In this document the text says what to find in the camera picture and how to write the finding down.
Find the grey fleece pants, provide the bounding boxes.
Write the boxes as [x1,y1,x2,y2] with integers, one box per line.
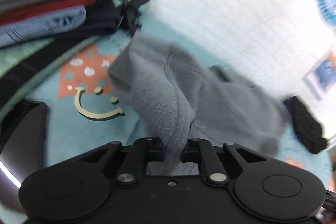
[107,33,289,176]

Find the black folded garment right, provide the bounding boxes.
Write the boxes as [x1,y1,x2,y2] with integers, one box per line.
[284,96,327,155]

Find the black smartphone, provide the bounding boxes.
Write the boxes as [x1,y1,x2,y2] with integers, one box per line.
[1,101,49,212]

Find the black folded garment with ties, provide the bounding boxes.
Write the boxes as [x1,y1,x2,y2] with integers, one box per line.
[54,0,150,39]

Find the blue denim folded garment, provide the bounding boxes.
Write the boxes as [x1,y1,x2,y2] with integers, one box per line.
[1,6,87,47]

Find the red folded garment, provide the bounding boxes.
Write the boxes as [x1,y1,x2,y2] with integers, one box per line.
[1,0,96,26]

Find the bedding poster on wall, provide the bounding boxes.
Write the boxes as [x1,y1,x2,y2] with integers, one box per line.
[302,51,335,101]

